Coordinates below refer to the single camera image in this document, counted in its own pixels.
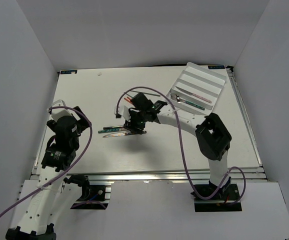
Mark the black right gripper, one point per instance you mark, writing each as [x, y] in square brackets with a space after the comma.
[130, 126]

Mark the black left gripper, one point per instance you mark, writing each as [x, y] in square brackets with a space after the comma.
[82, 123]

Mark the knife with dark handle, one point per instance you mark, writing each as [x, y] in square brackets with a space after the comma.
[119, 134]

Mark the fork with green handle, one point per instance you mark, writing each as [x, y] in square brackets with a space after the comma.
[111, 130]

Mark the fork with dark handle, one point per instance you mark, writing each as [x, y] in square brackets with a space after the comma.
[113, 127]

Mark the knife with pink handle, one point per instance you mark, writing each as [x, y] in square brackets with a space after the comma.
[195, 95]

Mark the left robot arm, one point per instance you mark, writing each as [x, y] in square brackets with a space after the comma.
[60, 156]

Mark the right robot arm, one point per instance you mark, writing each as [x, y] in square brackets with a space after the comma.
[212, 136]

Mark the green chopstick far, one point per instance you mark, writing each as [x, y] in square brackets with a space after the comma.
[146, 93]

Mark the white divided cutlery tray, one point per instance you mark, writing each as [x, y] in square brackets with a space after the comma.
[202, 81]

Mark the blue label sticker right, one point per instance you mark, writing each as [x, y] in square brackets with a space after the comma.
[216, 67]

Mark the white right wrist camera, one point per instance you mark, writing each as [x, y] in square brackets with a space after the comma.
[122, 111]

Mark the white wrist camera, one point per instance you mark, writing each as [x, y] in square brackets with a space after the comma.
[56, 114]
[122, 111]

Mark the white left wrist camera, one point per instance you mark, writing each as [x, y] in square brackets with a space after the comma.
[56, 114]

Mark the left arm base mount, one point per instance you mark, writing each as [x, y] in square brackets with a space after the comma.
[92, 196]

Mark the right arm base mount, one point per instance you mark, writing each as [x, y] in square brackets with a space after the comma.
[221, 202]

